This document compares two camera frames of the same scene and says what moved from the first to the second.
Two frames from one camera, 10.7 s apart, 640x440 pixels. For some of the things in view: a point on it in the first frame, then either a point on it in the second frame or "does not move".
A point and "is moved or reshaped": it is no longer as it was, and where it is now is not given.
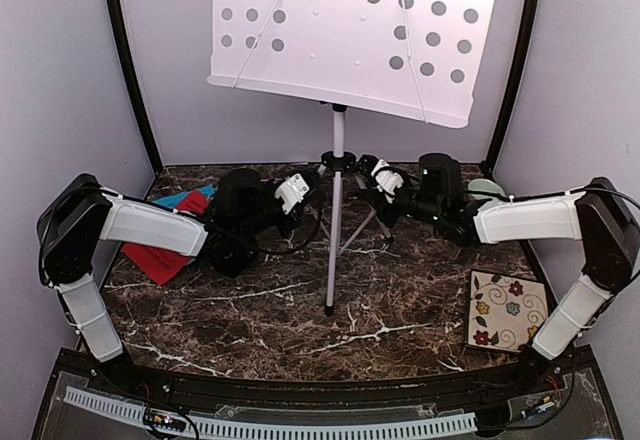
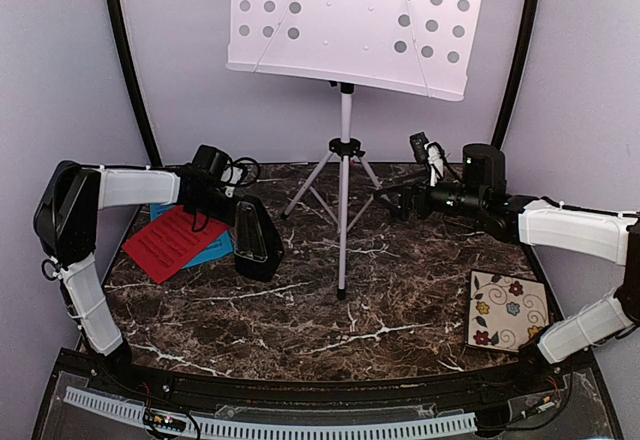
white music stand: [400, 37] is moved or reshaped
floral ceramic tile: [504, 312] does not move
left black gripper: [286, 225] -> [228, 217]
